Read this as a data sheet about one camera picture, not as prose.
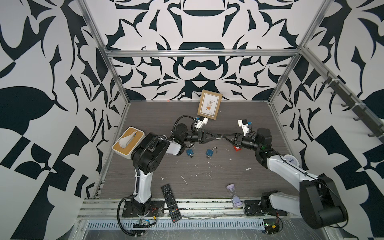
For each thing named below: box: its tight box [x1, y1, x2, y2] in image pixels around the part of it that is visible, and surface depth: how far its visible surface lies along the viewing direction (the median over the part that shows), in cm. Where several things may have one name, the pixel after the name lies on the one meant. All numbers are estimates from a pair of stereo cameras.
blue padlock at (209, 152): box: [205, 146, 218, 158], surface depth 95 cm
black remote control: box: [161, 183, 182, 224], surface depth 76 cm
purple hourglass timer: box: [226, 183, 243, 207], surface depth 78 cm
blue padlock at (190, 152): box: [186, 149, 194, 158], surface depth 94 cm
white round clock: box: [283, 154, 300, 167], surface depth 91 cm
